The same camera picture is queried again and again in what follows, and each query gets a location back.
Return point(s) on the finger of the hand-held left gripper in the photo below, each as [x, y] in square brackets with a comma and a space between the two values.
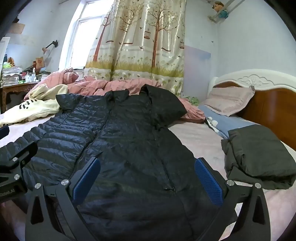
[23, 150]
[3, 133]

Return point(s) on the white bottle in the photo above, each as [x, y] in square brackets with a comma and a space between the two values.
[33, 75]

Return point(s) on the brown paper bag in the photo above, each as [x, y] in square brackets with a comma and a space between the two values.
[38, 63]

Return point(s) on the light blue cloth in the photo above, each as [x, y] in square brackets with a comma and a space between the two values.
[229, 126]

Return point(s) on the window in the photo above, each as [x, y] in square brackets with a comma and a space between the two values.
[81, 39]

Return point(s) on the cream printed hoodie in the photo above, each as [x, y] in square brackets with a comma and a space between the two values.
[37, 106]

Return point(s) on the green cloth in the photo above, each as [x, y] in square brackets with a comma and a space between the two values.
[192, 100]

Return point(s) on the cardboard piece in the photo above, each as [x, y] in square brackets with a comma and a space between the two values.
[18, 28]

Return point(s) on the wall lamp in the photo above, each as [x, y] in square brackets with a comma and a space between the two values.
[52, 44]

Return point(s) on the beige cloth on chair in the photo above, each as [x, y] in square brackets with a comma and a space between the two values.
[229, 100]

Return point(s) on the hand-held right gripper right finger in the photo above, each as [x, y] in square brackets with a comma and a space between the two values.
[208, 183]

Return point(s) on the tree print curtain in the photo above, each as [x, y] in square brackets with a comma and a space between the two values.
[143, 41]

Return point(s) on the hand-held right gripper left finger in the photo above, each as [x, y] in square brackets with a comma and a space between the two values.
[86, 178]

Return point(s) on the white and wooden headboard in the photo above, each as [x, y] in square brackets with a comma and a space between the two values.
[272, 104]

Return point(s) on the plush toy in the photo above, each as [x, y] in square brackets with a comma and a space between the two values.
[219, 8]

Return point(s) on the pink checked quilt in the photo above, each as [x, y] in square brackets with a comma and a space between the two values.
[108, 85]

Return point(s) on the black puffer jacket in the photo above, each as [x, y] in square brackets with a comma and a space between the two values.
[129, 150]

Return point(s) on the dark green folded garment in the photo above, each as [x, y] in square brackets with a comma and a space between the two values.
[256, 157]

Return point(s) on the wooden desk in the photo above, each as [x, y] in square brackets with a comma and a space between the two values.
[16, 90]

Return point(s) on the stack of papers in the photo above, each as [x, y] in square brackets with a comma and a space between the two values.
[10, 75]

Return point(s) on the pale purple wall sheet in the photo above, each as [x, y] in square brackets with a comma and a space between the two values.
[196, 69]

